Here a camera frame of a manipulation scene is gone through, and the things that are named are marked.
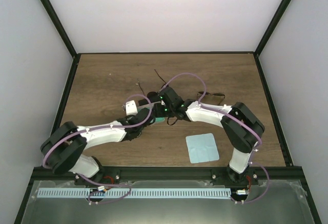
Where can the grey metal front plate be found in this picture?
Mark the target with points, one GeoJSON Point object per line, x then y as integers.
{"type": "Point", "coordinates": [279, 201]}

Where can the round black sunglasses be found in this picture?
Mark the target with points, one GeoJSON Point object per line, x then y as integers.
{"type": "Point", "coordinates": [150, 83]}

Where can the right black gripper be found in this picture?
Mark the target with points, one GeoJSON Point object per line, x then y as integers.
{"type": "Point", "coordinates": [158, 113]}

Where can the white slotted cable duct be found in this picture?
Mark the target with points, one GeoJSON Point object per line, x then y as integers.
{"type": "Point", "coordinates": [212, 193]}

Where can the lower light blue cloth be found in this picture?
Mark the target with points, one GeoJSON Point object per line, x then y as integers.
{"type": "Point", "coordinates": [202, 148]}

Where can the grey glasses case green lining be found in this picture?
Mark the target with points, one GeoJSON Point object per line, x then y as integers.
{"type": "Point", "coordinates": [144, 104]}

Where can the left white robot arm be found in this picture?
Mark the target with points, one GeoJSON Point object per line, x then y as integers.
{"type": "Point", "coordinates": [63, 150]}

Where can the black geometric glasses case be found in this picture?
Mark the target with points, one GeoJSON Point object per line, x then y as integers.
{"type": "Point", "coordinates": [153, 97]}

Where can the gold-trimmed black sunglasses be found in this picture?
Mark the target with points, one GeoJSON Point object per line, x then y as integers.
{"type": "Point", "coordinates": [213, 98]}

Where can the black aluminium frame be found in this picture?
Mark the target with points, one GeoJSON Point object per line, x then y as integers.
{"type": "Point", "coordinates": [289, 171]}

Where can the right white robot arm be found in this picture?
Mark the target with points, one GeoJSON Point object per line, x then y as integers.
{"type": "Point", "coordinates": [243, 129]}

